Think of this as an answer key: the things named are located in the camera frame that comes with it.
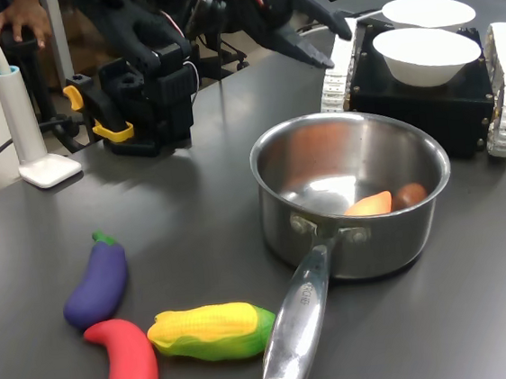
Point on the orange toy carrot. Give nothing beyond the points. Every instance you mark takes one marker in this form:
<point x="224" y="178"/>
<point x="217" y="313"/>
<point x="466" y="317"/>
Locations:
<point x="372" y="205"/>

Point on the person's hand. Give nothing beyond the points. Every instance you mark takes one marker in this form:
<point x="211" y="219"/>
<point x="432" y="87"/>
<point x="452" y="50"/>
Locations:
<point x="27" y="18"/>

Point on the white bowl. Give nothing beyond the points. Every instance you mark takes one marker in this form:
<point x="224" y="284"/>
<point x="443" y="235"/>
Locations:
<point x="429" y="12"/>
<point x="425" y="58"/>

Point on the black vehicle with white tracks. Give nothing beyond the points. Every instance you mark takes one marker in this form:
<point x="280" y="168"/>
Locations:
<point x="430" y="112"/>

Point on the black and yellow clamp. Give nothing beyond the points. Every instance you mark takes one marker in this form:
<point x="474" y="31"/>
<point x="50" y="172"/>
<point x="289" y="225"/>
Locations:
<point x="73" y="97"/>

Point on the yellow green toy corn cob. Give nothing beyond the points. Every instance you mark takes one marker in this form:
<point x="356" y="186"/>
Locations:
<point x="213" y="329"/>

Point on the purple toy aubergine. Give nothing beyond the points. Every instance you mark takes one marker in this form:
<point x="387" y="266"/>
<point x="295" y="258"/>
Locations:
<point x="96" y="287"/>

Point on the red toy chilli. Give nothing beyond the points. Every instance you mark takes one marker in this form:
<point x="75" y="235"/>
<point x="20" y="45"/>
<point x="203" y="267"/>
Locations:
<point x="131" y="369"/>

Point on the black wrist camera board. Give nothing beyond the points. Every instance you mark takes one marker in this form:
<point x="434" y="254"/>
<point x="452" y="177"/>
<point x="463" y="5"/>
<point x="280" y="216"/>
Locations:
<point x="203" y="0"/>

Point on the white post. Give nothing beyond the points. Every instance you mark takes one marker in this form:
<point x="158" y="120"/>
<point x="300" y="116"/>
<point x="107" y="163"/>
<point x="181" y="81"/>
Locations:
<point x="18" y="110"/>

